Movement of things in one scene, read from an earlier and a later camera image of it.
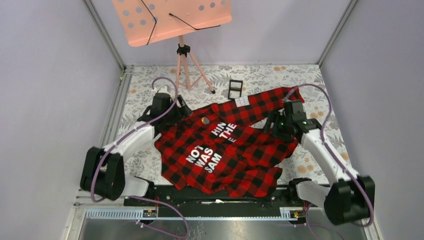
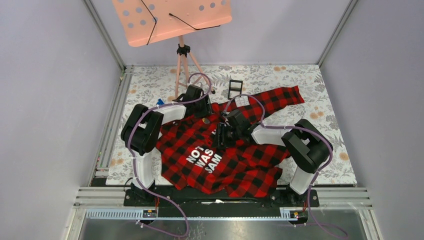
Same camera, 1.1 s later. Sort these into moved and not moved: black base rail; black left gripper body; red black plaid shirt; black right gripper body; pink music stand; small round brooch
Moved: black left gripper body; black right gripper body
Not moved: small round brooch; black base rail; pink music stand; red black plaid shirt
